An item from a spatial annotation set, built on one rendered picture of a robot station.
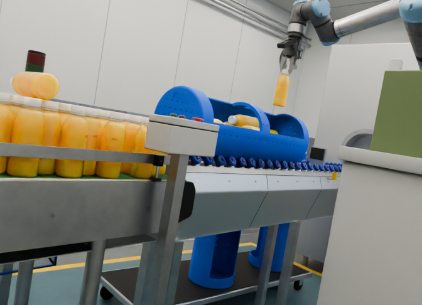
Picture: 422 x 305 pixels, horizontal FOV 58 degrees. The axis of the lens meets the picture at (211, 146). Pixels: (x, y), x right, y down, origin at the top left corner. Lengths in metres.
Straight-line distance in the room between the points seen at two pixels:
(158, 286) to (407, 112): 0.86
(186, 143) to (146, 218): 0.27
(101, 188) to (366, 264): 0.74
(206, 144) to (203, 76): 4.77
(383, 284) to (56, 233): 0.84
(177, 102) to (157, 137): 0.46
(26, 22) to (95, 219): 3.80
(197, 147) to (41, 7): 3.85
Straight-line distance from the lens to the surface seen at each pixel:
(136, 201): 1.14
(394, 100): 1.17
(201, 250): 2.34
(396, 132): 1.16
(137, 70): 5.22
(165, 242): 1.16
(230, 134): 1.54
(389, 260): 1.11
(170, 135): 1.03
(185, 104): 1.47
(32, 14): 4.74
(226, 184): 1.59
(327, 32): 2.05
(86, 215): 1.06
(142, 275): 1.68
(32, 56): 1.55
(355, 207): 1.13
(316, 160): 2.57
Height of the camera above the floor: 1.09
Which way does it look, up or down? 3 degrees down
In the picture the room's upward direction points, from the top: 10 degrees clockwise
